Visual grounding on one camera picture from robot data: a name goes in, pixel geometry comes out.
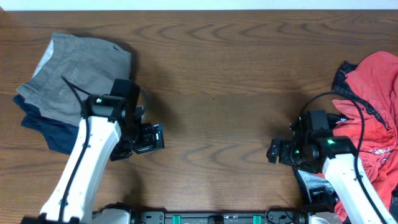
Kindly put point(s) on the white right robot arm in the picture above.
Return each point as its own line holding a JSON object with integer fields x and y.
{"x": 336, "y": 159}

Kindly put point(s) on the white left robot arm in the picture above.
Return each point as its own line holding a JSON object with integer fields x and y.
{"x": 99, "y": 140}

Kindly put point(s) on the red t-shirt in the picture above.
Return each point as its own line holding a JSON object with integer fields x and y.
{"x": 371, "y": 112}

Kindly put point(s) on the folded navy blue shorts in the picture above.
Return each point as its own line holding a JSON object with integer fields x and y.
{"x": 59, "y": 136}

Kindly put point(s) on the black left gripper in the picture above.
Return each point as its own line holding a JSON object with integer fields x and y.
{"x": 147, "y": 142}

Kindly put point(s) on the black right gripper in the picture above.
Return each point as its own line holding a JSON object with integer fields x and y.
{"x": 285, "y": 156}

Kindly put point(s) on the grey shorts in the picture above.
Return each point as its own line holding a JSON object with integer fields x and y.
{"x": 89, "y": 63}

